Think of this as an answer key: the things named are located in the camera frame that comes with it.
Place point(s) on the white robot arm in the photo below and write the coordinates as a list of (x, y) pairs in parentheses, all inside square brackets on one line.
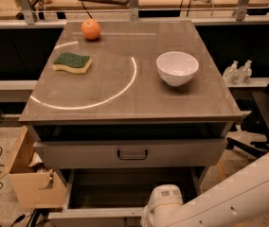
[(242, 196)]

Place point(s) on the grey drawer cabinet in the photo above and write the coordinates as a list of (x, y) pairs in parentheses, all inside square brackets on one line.
[(121, 97)]

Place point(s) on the white bowl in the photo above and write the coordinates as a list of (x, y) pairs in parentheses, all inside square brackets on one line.
[(176, 68)]

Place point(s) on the green yellow sponge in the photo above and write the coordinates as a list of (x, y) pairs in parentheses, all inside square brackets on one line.
[(72, 63)]

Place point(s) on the orange fruit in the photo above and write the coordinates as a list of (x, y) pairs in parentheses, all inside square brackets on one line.
[(90, 29)]

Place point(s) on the left clear bottle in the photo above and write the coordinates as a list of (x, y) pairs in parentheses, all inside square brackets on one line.
[(230, 73)]

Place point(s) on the clear bottle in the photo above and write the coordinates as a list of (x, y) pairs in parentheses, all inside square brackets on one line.
[(230, 73), (244, 73)]

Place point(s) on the right clear bottle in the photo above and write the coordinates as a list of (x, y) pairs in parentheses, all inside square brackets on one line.
[(244, 73)]

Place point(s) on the cardboard box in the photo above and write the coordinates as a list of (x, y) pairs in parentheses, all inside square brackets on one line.
[(35, 186)]

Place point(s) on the black office chair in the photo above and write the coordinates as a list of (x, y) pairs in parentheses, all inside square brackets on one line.
[(258, 122)]

